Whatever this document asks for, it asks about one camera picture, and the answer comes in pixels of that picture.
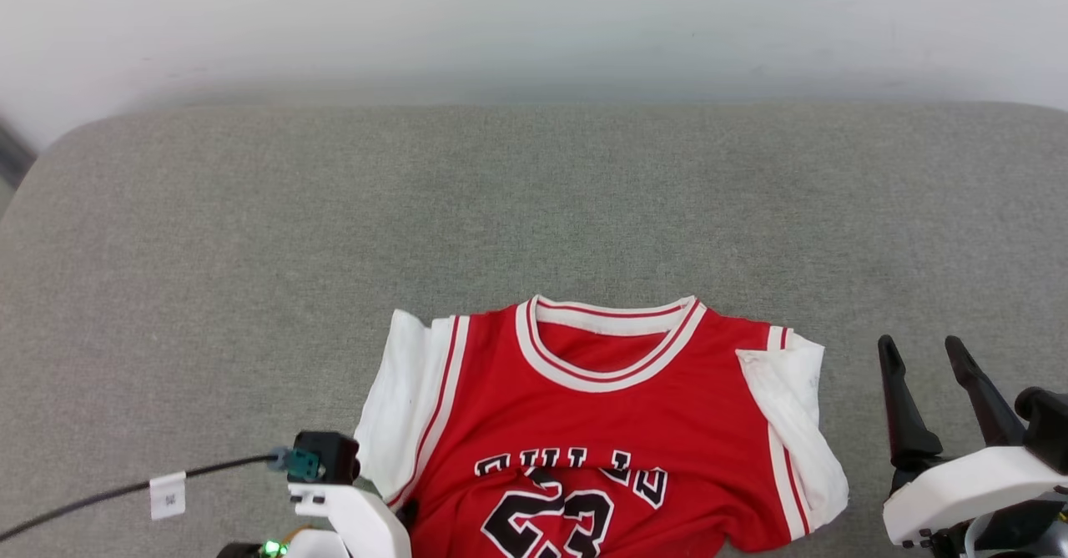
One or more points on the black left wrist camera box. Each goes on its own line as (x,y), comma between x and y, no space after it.
(334,454)

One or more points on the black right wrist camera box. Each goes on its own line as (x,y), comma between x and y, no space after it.
(1047,424)

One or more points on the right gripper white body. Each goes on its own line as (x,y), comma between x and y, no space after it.
(968,487)

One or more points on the grey metal bar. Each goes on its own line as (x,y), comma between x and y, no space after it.
(12,158)

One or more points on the red basketball jersey white sleeves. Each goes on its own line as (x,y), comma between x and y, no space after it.
(601,441)

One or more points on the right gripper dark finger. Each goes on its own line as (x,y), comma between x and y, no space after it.
(989,399)
(905,424)

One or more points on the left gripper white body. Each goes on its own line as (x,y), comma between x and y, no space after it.
(367,525)

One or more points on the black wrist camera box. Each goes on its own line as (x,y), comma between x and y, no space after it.
(334,454)
(1047,424)

